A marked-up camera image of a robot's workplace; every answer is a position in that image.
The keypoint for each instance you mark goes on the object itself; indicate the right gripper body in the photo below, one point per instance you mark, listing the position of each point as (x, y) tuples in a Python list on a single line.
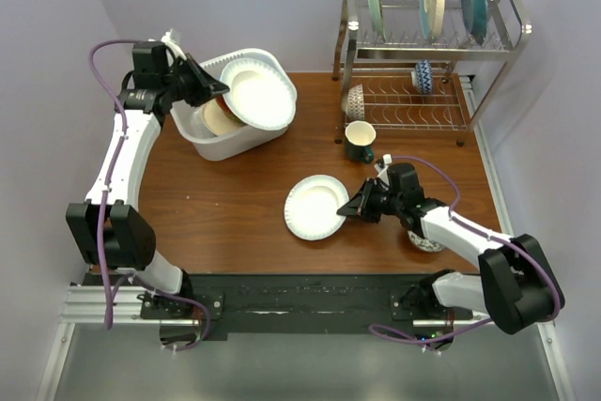
[(381, 202)]

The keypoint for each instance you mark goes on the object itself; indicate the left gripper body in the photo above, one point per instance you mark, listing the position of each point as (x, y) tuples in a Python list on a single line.
[(182, 82)]

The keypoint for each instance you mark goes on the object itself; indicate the beige plate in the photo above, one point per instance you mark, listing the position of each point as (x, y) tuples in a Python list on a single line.
[(217, 121)]

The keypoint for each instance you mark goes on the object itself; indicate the white scalloped plate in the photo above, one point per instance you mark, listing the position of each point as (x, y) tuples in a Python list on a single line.
[(310, 209), (259, 95)]

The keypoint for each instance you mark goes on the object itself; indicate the red fluted plate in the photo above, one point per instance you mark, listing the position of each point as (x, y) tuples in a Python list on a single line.
[(227, 111)]

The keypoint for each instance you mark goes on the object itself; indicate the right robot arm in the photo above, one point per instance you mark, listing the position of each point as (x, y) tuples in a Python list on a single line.
[(515, 285)]

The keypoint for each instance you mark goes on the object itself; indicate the white plastic bin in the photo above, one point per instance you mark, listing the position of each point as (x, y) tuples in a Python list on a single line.
[(212, 147)]

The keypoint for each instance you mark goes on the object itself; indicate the black white floral bowl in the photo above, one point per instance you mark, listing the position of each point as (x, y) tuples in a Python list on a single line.
[(424, 245)]

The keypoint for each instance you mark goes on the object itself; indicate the dark green mug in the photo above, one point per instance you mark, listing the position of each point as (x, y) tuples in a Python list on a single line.
[(358, 141)]

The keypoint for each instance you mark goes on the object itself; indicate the patterned bowl in rack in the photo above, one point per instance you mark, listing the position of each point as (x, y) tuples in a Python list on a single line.
[(355, 109)]

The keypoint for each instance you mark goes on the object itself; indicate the blue zigzag cup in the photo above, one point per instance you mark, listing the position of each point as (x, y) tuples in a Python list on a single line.
[(422, 77)]

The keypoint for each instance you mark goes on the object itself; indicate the steel dish rack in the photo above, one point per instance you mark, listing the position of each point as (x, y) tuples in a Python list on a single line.
[(466, 75)]

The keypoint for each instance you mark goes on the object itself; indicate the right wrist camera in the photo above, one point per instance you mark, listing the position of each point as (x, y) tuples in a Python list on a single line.
[(381, 166)]

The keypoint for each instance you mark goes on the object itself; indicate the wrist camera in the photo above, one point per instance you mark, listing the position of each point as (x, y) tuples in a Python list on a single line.
[(381, 166), (171, 40)]

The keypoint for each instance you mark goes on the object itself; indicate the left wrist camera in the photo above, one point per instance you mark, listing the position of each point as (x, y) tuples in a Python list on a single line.
[(171, 40)]

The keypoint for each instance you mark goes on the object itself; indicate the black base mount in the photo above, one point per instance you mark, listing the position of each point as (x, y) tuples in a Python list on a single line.
[(213, 306)]

